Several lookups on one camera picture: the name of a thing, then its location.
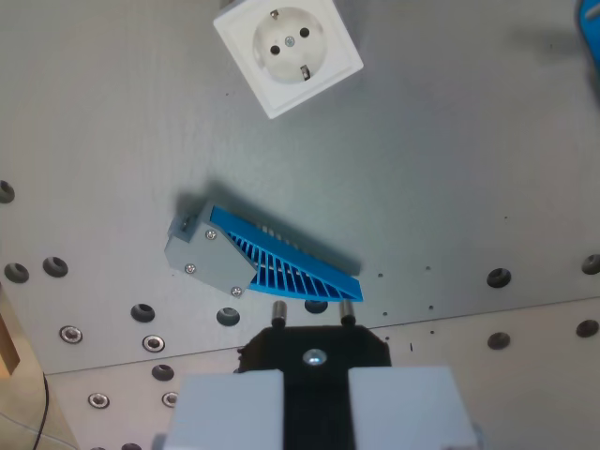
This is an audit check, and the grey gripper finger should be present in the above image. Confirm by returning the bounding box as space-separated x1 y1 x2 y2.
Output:
348 365 480 450
162 370 287 450

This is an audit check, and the black two-pin power plug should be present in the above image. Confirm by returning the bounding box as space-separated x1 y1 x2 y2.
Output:
235 299 393 450

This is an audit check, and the blue finned finger, grey base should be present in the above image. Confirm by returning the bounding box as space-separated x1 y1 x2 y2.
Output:
164 202 366 304

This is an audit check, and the blue plastic object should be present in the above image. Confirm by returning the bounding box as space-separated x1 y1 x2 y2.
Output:
575 0 600 102

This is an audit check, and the thin black cable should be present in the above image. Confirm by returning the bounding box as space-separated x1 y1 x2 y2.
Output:
33 372 52 450

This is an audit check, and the white wall socket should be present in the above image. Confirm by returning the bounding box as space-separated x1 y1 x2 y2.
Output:
212 0 366 121

